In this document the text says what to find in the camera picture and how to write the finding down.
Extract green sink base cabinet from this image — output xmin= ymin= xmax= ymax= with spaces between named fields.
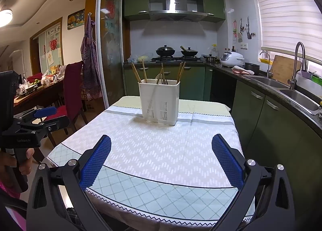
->
xmin=231 ymin=79 xmax=322 ymax=231

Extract hanging kitchen utensils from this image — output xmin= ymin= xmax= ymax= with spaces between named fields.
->
xmin=237 ymin=17 xmax=253 ymax=41

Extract person's left hand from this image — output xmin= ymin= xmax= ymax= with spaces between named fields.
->
xmin=0 ymin=147 xmax=35 ymax=184

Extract white plastic utensil holder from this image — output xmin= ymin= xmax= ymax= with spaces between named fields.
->
xmin=138 ymin=79 xmax=181 ymax=126

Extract tall steel faucet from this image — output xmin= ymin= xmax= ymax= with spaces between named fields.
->
xmin=289 ymin=41 xmax=309 ymax=91

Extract purple and green sponge holder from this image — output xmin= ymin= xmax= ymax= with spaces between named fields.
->
xmin=296 ymin=69 xmax=322 ymax=86

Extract white window blind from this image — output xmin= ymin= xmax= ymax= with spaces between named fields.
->
xmin=248 ymin=0 xmax=322 ymax=63

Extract glass panel with paper notes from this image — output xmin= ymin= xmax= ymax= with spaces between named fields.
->
xmin=30 ymin=17 xmax=63 ymax=77

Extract clear plastic bag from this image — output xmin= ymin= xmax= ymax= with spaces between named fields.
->
xmin=126 ymin=52 xmax=154 ymax=64

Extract green stove base cabinet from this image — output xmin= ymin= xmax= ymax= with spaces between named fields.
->
xmin=123 ymin=64 xmax=212 ymax=102

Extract purple checked apron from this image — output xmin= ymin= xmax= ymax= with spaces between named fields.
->
xmin=80 ymin=15 xmax=103 ymax=100

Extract green wall cabinets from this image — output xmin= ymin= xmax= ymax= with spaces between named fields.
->
xmin=124 ymin=0 xmax=226 ymax=23

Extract gas stove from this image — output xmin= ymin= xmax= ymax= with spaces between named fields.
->
xmin=152 ymin=56 xmax=202 ymax=63

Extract black wok with utensils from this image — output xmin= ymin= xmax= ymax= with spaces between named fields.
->
xmin=180 ymin=45 xmax=199 ymax=58

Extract small steel faucet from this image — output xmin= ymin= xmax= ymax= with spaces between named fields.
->
xmin=259 ymin=51 xmax=271 ymax=78

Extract dark stone kitchen countertop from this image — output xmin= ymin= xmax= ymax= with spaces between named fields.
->
xmin=123 ymin=56 xmax=322 ymax=132

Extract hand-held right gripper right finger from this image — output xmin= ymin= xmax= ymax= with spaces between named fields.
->
xmin=212 ymin=134 xmax=295 ymax=231

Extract red and white cloth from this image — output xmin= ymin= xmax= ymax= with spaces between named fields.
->
xmin=231 ymin=65 xmax=256 ymax=75

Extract red upholstered chair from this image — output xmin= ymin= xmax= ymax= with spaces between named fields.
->
xmin=54 ymin=60 xmax=89 ymax=136

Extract sliding glass door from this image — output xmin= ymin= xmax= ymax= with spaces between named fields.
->
xmin=98 ymin=0 xmax=131 ymax=108

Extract steel double sink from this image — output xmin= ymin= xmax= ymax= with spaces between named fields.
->
xmin=247 ymin=74 xmax=322 ymax=116

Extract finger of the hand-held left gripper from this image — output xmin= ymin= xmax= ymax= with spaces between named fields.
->
xmin=30 ymin=116 xmax=70 ymax=134
xmin=15 ymin=106 xmax=58 ymax=124

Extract person's pink patterned clothing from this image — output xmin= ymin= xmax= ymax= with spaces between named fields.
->
xmin=0 ymin=179 xmax=28 ymax=231

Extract round ceiling lamp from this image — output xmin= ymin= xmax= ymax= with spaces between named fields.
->
xmin=0 ymin=9 xmax=13 ymax=28

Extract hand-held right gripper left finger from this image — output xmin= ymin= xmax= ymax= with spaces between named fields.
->
xmin=26 ymin=135 xmax=112 ymax=231

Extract black lidded wok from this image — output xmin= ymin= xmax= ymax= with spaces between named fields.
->
xmin=156 ymin=44 xmax=176 ymax=58

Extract white rice cooker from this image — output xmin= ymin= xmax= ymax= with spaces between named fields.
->
xmin=220 ymin=51 xmax=245 ymax=68

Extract black inner pot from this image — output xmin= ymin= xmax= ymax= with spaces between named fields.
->
xmin=244 ymin=62 xmax=261 ymax=76

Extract steel range hood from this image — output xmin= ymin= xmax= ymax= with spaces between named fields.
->
xmin=148 ymin=0 xmax=208 ymax=22

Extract small steel pot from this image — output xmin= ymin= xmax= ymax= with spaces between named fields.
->
xmin=203 ymin=54 xmax=218 ymax=64

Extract wooden dining table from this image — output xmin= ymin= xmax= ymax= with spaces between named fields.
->
xmin=13 ymin=77 xmax=65 ymax=114

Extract wooden cutting board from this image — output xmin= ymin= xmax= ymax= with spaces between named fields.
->
xmin=270 ymin=55 xmax=302 ymax=86

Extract white patterned tablecloth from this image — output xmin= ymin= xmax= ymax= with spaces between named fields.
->
xmin=46 ymin=105 xmax=256 ymax=225

